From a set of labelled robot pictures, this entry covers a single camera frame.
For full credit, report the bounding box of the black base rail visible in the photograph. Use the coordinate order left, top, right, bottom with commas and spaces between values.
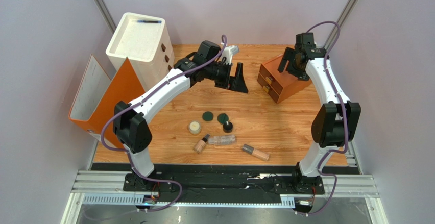
123, 172, 325, 195

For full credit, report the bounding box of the frosted cream jar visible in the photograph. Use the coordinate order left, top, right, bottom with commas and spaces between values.
188, 120, 202, 135

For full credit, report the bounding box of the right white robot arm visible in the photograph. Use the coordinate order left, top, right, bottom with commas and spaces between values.
278, 32, 361, 193

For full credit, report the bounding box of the orange drawer box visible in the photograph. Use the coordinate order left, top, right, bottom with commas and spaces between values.
257, 54, 312, 104

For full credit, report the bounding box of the black pen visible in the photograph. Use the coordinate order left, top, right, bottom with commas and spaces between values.
137, 19, 162, 24

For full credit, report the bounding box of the orange file binder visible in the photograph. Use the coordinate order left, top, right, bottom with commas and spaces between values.
68, 55, 145, 141

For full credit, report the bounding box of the beige tube grey cap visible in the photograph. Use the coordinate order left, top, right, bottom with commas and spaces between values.
242, 144, 270, 161

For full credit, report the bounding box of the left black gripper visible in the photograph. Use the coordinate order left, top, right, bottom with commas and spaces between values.
205, 61, 249, 94

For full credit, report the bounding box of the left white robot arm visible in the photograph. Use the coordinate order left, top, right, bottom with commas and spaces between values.
113, 41, 248, 181

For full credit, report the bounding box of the white drawer cabinet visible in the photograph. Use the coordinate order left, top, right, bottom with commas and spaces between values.
106, 12, 175, 91

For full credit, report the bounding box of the black round jar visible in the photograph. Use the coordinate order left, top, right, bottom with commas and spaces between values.
223, 121, 233, 133

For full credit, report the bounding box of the small beige foundation bottle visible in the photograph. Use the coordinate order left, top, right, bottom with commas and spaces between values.
193, 134, 210, 154

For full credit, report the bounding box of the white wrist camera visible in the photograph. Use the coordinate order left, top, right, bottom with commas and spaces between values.
221, 45, 239, 64

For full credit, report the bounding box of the clear toner bottle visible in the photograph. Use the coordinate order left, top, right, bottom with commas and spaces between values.
208, 135, 236, 145

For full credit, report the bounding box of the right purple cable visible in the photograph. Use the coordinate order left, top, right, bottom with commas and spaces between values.
295, 21, 351, 216

